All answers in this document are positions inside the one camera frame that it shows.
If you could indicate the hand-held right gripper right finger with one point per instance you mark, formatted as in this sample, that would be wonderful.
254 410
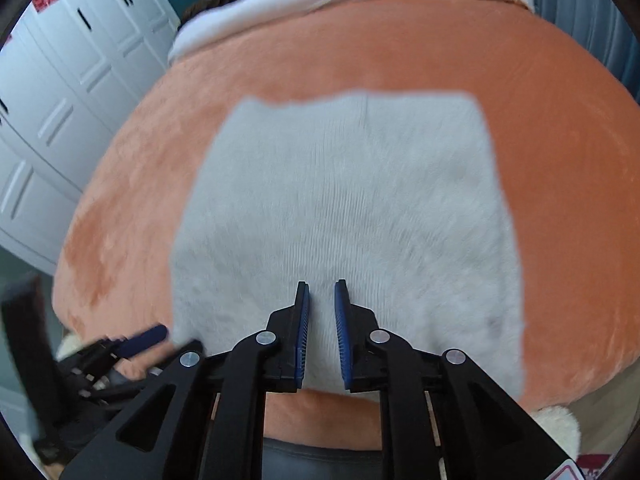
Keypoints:
342 340

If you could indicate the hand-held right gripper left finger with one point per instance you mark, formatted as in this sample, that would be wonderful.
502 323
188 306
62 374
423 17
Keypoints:
301 340

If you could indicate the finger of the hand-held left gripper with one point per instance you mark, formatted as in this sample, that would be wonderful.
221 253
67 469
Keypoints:
145 335
190 346

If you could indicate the grey sweater with black hearts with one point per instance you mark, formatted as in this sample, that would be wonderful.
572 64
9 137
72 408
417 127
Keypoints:
350 200

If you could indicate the person's left hand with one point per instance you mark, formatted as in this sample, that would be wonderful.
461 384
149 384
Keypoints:
135 367

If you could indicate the grey leather bed footboard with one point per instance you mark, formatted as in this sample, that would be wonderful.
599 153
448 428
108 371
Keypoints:
320 462

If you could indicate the white wardrobe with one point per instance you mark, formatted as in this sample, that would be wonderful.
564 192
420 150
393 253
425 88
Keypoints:
60 110

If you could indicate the orange plush blanket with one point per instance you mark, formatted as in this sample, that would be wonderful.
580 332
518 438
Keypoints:
350 45

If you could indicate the dark brown fuzzy cloth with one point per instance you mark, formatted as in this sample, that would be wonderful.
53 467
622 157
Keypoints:
220 2

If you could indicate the red paper decoration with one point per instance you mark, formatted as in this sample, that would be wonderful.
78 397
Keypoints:
45 0

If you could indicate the blue-grey curtain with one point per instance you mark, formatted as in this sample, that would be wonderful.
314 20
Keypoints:
585 20

